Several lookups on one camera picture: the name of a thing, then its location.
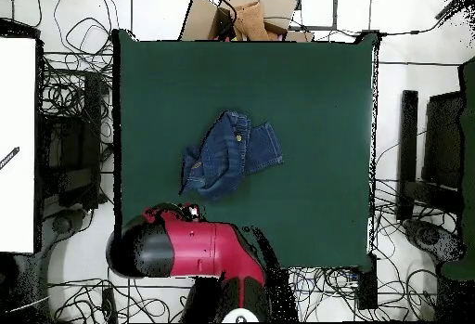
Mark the black strip with white print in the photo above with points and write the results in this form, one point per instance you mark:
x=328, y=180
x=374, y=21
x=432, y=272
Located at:
x=9, y=157

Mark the black power strip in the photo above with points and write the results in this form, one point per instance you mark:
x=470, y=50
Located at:
x=109, y=305

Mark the black flat panel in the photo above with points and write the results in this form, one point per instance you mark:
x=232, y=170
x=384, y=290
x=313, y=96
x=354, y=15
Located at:
x=443, y=142

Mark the tan cloth in box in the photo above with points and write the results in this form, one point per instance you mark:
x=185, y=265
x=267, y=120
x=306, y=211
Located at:
x=250, y=21

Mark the blue denim jeans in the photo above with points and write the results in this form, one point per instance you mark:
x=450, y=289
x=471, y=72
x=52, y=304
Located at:
x=219, y=160

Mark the dark metal frame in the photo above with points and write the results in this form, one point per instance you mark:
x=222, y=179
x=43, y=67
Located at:
x=335, y=8

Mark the black table leg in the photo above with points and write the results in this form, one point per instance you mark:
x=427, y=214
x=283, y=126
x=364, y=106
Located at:
x=367, y=287

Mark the dark green cloth sheet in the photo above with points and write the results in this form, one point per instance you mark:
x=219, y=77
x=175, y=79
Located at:
x=468, y=190

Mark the dark green table cloth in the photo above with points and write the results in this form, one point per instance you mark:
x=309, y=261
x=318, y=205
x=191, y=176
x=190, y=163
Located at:
x=167, y=79

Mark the white board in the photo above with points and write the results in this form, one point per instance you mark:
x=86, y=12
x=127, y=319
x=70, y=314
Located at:
x=16, y=134

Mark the black equipment rack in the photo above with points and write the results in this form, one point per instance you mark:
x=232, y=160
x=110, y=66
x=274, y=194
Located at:
x=74, y=145

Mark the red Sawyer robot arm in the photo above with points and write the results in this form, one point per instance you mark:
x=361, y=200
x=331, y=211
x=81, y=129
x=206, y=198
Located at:
x=193, y=246

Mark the black upright post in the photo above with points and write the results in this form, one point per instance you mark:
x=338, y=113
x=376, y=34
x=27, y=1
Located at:
x=408, y=145

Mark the brown cardboard box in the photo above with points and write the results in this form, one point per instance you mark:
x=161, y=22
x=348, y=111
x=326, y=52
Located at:
x=200, y=19

